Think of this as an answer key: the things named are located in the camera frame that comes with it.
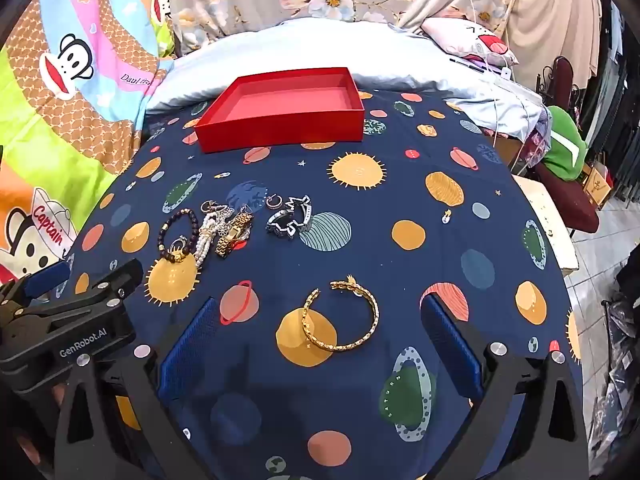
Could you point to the beige curtain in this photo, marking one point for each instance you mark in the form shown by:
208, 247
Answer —
550, 10

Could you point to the hanging clothes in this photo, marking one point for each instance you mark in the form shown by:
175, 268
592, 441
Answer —
622, 85

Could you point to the red box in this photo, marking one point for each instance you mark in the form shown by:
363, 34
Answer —
280, 130

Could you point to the green cloth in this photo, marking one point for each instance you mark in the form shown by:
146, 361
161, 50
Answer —
562, 150

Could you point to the cream board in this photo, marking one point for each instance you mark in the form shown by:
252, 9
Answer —
545, 220

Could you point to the gold bangle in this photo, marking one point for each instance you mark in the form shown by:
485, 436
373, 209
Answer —
372, 310

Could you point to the small silver watch face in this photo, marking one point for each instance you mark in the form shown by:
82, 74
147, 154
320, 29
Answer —
232, 232

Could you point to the navy space-print bedsheet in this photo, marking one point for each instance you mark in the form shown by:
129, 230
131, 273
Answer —
350, 240

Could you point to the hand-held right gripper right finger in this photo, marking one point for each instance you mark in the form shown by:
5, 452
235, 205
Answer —
450, 350

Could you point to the pink cartoon pillow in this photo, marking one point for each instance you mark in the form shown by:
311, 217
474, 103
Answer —
460, 35

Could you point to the dark plastic-wrapped packs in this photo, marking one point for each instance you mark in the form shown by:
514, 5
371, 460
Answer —
617, 360

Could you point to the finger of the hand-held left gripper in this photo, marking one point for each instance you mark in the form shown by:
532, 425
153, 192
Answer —
117, 280
47, 276

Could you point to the cardboard box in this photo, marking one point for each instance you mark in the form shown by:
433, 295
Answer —
597, 182

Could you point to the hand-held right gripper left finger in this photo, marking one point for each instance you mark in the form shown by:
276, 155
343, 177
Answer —
187, 350

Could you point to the colourful cartoon monkey blanket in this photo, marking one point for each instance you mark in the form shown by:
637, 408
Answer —
75, 110

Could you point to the light blue pillow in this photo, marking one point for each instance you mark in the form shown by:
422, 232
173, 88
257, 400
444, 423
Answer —
310, 45

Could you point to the maroon chair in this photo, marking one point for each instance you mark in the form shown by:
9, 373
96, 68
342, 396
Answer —
575, 200

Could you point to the hoop earring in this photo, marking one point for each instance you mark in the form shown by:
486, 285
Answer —
272, 202

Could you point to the white charger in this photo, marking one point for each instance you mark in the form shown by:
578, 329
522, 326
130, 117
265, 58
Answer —
505, 73

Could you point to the silver watch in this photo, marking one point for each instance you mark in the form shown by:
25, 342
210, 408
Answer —
280, 220

